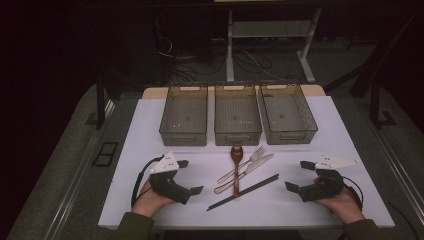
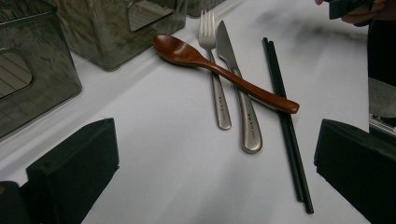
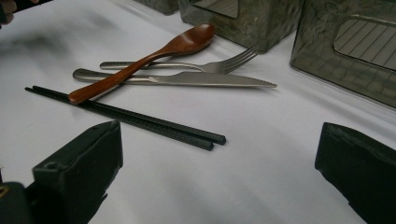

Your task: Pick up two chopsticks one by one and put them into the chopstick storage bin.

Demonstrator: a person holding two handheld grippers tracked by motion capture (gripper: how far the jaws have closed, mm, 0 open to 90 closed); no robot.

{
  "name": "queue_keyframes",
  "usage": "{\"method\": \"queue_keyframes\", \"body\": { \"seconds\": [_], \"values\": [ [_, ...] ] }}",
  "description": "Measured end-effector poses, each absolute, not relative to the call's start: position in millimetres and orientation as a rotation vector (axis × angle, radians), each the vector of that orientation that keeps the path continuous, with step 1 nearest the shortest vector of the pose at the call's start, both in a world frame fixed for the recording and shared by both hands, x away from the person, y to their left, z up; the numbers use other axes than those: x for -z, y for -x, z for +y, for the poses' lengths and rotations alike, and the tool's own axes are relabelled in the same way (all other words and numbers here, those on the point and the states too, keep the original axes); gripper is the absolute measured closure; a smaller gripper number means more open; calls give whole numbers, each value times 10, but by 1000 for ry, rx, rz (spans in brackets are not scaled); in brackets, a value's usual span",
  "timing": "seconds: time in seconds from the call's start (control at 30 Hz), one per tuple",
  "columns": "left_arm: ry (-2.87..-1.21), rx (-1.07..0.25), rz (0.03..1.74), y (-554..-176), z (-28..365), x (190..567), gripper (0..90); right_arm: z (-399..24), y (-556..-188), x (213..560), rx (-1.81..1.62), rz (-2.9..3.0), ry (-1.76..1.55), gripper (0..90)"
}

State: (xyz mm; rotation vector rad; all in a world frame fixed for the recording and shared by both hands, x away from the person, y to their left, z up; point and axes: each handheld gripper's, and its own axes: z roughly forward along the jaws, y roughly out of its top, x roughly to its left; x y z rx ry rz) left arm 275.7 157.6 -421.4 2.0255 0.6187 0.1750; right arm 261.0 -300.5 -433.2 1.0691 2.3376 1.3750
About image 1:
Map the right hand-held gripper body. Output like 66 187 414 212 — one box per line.
298 153 361 203

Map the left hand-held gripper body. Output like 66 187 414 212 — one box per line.
148 151 192 205

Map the silver metal knife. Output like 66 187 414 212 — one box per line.
213 153 275 195

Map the silver metal fork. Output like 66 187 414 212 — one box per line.
216 145 267 185

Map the clear grey plastic bin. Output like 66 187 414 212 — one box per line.
159 82 209 147
258 81 319 146
213 82 263 147

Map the brown wooden spoon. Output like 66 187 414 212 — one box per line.
230 143 244 198

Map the person's left hand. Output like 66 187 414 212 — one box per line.
131 179 178 219

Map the person's right hand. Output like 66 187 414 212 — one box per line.
313 178 366 224

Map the white table board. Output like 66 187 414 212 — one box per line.
98 95 396 231

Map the black metal stand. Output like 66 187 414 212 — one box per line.
369 79 398 129

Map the right hand-held gripper black cable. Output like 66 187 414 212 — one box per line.
343 175 365 212

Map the metal floor rail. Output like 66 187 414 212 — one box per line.
43 99 117 240
373 126 424 216

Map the thin black floor cable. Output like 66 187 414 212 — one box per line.
384 199 422 240

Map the tangle of floor cables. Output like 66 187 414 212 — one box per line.
154 16 288 84

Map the white metal desk frame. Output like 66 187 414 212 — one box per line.
225 8 323 84

